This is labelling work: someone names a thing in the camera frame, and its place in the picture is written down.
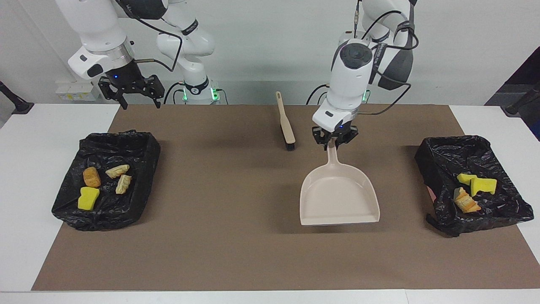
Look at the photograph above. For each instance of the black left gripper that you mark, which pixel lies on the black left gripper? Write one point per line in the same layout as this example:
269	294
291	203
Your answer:
335	131

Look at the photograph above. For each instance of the white wall socket box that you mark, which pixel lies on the white wall socket box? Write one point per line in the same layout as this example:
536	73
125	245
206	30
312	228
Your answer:
76	90

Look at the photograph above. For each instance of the pale cream foam chunk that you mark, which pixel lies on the pale cream foam chunk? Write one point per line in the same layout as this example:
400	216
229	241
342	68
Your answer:
117	171

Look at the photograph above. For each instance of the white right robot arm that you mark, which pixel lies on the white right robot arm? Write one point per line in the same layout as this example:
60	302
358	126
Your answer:
97	38

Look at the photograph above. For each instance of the black stand leg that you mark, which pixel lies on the black stand leg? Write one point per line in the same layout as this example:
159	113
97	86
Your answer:
523	101
14	101

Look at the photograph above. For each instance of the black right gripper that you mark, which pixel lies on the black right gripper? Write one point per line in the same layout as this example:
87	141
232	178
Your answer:
126	78

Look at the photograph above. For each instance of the pale greenish foam chunk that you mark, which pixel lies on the pale greenish foam chunk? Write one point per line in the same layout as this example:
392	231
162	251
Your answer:
466	202

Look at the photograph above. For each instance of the brown cork-like foam chunk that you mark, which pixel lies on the brown cork-like foam chunk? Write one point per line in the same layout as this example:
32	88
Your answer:
91	177

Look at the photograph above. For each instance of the black bag bin, pink patch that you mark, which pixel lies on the black bag bin, pink patch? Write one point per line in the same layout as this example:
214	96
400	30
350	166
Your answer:
443	169

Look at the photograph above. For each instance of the arched yellow sponge piece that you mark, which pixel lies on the arched yellow sponge piece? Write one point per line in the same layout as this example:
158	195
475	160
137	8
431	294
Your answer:
484	185

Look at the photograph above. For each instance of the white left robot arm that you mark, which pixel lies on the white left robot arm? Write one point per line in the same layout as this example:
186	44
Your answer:
350	76

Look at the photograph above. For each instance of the black bag-lined bin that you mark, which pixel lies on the black bag-lined bin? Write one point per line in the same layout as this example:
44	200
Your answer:
109	215

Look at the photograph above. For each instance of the beige hand brush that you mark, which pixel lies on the beige hand brush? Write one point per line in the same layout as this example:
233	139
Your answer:
287	122

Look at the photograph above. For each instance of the beige plastic dustpan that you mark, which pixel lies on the beige plastic dustpan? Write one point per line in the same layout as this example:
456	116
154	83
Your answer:
337	198

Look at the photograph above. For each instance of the dark background panel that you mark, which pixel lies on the dark background panel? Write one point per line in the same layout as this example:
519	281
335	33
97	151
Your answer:
527	67

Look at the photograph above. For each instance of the large brown table mat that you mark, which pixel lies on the large brown table mat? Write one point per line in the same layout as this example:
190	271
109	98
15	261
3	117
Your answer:
211	253

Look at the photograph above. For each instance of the orange striped foam chunk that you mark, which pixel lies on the orange striped foam chunk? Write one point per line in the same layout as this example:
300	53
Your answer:
123	184

